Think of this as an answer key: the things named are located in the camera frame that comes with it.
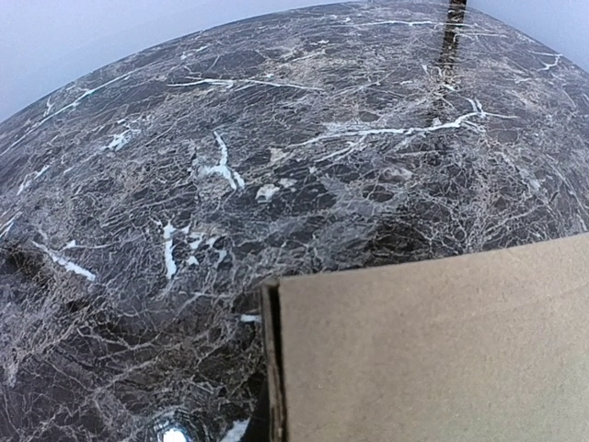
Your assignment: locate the brown cardboard box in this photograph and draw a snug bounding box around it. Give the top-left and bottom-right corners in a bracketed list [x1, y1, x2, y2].
[261, 234, 588, 441]

